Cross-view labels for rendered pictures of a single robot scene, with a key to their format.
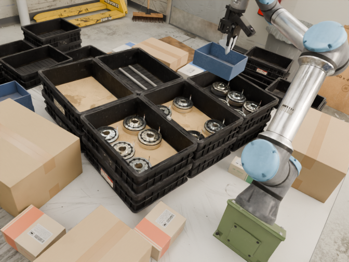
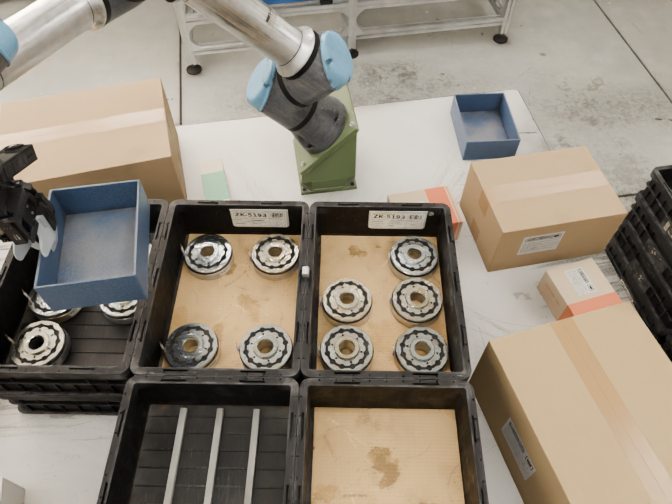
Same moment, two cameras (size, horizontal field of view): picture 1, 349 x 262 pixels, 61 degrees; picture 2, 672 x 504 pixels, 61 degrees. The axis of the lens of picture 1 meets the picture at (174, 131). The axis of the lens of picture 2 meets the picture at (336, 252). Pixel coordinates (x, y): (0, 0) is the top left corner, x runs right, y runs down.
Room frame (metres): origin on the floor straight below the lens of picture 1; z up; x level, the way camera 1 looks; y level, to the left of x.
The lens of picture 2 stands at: (1.34, 0.53, 1.86)
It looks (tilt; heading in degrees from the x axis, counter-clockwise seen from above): 55 degrees down; 230
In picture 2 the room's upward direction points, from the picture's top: straight up
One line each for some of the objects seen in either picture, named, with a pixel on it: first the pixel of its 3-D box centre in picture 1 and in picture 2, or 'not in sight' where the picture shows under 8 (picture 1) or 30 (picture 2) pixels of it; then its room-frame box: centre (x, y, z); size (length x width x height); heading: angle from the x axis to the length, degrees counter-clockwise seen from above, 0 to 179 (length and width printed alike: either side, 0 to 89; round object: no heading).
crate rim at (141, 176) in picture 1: (137, 131); (382, 284); (0.89, 0.14, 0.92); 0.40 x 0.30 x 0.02; 49
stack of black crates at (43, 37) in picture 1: (54, 51); not in sight; (2.39, 1.20, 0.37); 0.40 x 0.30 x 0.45; 149
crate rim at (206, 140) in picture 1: (190, 108); (229, 281); (1.12, -0.06, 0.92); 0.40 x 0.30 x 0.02; 49
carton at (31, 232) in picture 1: (35, 234); (581, 300); (0.49, 0.40, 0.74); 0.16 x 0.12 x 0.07; 67
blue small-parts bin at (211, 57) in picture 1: (219, 60); (97, 242); (1.28, -0.15, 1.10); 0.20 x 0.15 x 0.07; 59
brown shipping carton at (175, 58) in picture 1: (159, 60); not in sight; (1.79, 0.18, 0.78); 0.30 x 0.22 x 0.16; 64
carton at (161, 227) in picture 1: (159, 230); (422, 217); (0.59, -0.01, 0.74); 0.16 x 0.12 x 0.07; 151
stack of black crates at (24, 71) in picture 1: (41, 85); not in sight; (1.84, 1.06, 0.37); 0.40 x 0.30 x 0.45; 149
